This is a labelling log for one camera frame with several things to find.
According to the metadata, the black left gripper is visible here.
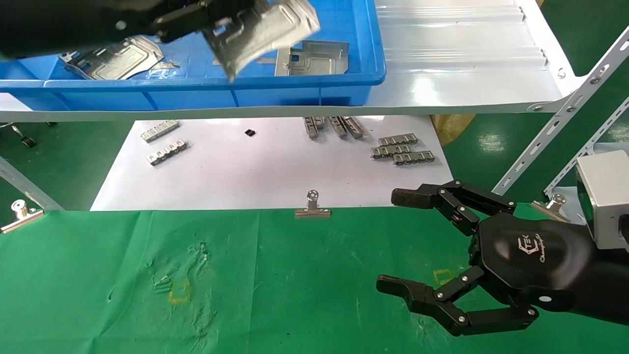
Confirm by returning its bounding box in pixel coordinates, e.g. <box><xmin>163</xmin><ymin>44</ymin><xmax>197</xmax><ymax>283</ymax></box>
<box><xmin>93</xmin><ymin>0</ymin><xmax>268</xmax><ymax>47</ymax></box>

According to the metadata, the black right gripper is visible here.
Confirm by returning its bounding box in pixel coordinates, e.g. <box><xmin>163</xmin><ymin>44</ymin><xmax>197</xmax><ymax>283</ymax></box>
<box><xmin>376</xmin><ymin>180</ymin><xmax>598</xmax><ymax>337</ymax></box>

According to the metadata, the sheet metal bracket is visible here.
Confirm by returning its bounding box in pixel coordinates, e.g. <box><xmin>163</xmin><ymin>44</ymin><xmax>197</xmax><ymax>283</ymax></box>
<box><xmin>201</xmin><ymin>0</ymin><xmax>321</xmax><ymax>82</ymax></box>
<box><xmin>58</xmin><ymin>35</ymin><xmax>164</xmax><ymax>81</ymax></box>
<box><xmin>275</xmin><ymin>40</ymin><xmax>349</xmax><ymax>77</ymax></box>

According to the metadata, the blue plastic tray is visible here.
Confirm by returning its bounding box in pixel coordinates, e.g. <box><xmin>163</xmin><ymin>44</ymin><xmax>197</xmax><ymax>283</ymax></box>
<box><xmin>0</xmin><ymin>0</ymin><xmax>386</xmax><ymax>113</ymax></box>

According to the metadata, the green table cloth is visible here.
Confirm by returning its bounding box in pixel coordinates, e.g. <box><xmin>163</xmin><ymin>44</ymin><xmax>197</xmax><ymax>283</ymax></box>
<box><xmin>0</xmin><ymin>202</ymin><xmax>629</xmax><ymax>354</ymax></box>

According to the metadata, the silver binder clip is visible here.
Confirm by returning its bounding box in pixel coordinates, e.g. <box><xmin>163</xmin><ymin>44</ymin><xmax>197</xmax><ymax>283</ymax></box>
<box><xmin>0</xmin><ymin>199</ymin><xmax>45</xmax><ymax>234</ymax></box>
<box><xmin>295</xmin><ymin>190</ymin><xmax>332</xmax><ymax>219</ymax></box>
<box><xmin>531</xmin><ymin>193</ymin><xmax>573</xmax><ymax>223</ymax></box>

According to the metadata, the white metal shelf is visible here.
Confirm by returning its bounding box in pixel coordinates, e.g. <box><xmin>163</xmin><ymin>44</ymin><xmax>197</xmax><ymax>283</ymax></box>
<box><xmin>0</xmin><ymin>0</ymin><xmax>588</xmax><ymax>123</ymax></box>

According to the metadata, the white sheet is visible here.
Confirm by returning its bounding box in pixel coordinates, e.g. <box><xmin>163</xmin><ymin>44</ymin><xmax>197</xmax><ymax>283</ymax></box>
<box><xmin>91</xmin><ymin>116</ymin><xmax>454</xmax><ymax>212</ymax></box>

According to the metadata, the black caster wheel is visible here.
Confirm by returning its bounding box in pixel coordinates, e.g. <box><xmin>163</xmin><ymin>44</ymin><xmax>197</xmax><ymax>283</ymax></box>
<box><xmin>10</xmin><ymin>124</ymin><xmax>37</xmax><ymax>148</ymax></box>

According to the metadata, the flat sheet metal bracket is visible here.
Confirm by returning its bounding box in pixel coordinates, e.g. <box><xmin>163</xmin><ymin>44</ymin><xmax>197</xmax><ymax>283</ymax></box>
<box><xmin>275</xmin><ymin>40</ymin><xmax>349</xmax><ymax>77</ymax></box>

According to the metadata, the white slotted angle post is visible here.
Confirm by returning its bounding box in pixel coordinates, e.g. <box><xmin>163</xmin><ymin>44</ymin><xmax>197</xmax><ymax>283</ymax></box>
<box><xmin>491</xmin><ymin>25</ymin><xmax>629</xmax><ymax>197</ymax></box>
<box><xmin>543</xmin><ymin>96</ymin><xmax>629</xmax><ymax>197</ymax></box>

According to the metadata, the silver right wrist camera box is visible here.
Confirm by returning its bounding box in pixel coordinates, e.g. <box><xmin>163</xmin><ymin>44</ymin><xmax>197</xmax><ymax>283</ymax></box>
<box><xmin>575</xmin><ymin>150</ymin><xmax>629</xmax><ymax>251</ymax></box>

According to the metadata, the grey metal rail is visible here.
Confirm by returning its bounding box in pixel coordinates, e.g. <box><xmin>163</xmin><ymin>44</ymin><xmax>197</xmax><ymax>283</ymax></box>
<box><xmin>0</xmin><ymin>157</ymin><xmax>64</xmax><ymax>212</ymax></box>

